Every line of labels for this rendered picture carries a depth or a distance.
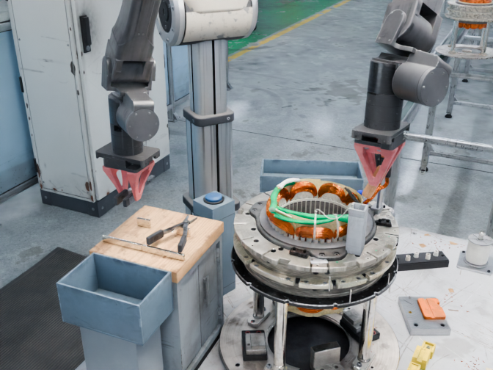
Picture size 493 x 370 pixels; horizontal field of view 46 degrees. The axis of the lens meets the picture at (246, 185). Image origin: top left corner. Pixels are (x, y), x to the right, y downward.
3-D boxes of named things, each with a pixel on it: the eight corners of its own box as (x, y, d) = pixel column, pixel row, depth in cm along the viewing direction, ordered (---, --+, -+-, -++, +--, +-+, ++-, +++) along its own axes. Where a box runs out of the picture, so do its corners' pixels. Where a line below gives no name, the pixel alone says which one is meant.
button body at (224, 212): (235, 288, 147) (235, 200, 136) (215, 300, 142) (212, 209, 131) (217, 277, 151) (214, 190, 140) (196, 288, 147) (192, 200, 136)
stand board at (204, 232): (177, 283, 105) (177, 272, 104) (89, 260, 111) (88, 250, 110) (224, 231, 121) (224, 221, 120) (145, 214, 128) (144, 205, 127)
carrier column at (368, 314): (367, 367, 119) (378, 283, 110) (356, 363, 120) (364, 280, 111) (370, 359, 121) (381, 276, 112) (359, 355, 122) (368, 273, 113)
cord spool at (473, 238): (487, 270, 153) (492, 247, 150) (461, 264, 155) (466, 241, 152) (488, 258, 158) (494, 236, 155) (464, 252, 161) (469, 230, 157)
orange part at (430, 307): (446, 320, 133) (447, 316, 133) (424, 320, 133) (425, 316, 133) (437, 301, 140) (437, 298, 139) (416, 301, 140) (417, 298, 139)
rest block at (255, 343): (264, 336, 125) (264, 328, 124) (266, 354, 120) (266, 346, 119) (244, 337, 125) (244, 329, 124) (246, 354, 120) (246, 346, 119)
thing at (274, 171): (351, 255, 160) (359, 161, 148) (353, 278, 151) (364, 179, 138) (260, 252, 162) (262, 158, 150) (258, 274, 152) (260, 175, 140)
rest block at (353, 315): (356, 333, 126) (356, 325, 125) (340, 319, 130) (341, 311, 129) (371, 327, 128) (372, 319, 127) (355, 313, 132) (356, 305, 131)
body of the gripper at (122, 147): (143, 170, 103) (141, 131, 100) (95, 161, 106) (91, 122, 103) (161, 158, 108) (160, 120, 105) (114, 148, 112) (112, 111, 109)
